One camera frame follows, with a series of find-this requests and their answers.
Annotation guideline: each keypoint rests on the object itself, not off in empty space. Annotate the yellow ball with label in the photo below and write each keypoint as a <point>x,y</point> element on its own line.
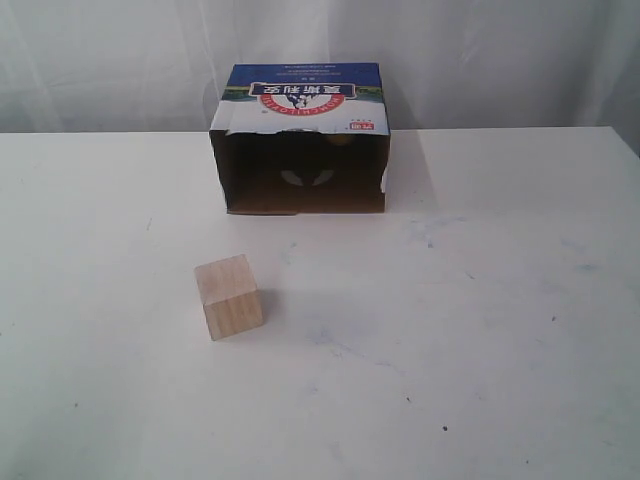
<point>339,140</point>

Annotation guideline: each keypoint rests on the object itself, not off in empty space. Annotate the blue white cardboard box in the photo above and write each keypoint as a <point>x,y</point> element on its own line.
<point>267,136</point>

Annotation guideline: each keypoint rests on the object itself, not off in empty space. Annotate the light wooden cube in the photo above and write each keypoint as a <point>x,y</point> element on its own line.
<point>229,296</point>

